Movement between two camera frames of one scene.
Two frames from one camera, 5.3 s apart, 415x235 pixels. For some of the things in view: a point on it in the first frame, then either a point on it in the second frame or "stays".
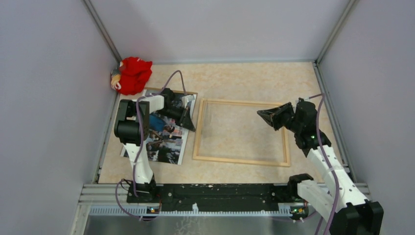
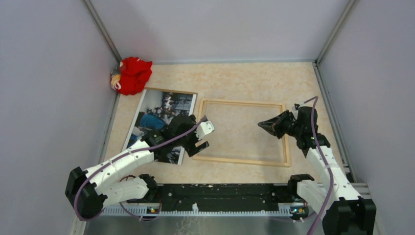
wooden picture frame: [201, 106] stays
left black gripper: [185, 119] → [191, 151]
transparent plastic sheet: [233, 131] stays
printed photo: [167, 137] stays
